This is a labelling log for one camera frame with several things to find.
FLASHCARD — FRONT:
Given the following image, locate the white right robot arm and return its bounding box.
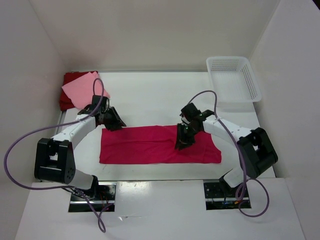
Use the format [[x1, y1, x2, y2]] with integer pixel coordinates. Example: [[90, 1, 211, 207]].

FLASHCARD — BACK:
[[175, 103, 278, 197]]

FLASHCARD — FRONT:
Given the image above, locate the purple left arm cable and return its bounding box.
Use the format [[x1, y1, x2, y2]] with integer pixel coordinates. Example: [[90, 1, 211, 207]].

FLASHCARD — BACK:
[[4, 78, 116, 233]]

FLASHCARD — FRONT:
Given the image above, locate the magenta t shirt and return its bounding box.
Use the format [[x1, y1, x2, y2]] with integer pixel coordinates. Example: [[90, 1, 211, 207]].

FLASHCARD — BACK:
[[99, 125, 222, 165]]

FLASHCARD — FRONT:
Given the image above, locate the white plastic laundry basket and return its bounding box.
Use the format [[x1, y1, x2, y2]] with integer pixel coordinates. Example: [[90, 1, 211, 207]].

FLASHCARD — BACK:
[[206, 56, 262, 104]]

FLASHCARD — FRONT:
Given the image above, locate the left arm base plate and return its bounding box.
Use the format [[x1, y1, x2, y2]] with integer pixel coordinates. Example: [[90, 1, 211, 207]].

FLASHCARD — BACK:
[[68, 181, 117, 213]]

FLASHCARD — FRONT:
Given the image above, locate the dark red t shirt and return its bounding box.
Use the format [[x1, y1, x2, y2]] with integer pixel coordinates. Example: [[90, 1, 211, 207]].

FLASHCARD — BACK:
[[58, 71, 96, 111]]

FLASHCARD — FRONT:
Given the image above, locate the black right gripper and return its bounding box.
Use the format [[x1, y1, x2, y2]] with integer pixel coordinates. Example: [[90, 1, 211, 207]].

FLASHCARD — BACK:
[[174, 122, 201, 150]]

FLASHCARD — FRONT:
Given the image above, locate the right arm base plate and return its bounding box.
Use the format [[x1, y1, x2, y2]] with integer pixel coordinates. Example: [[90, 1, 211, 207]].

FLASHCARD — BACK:
[[203, 180, 251, 211]]

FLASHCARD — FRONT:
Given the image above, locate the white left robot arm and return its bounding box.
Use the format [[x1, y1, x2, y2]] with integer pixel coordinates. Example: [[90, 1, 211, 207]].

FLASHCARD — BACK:
[[34, 95, 126, 200]]

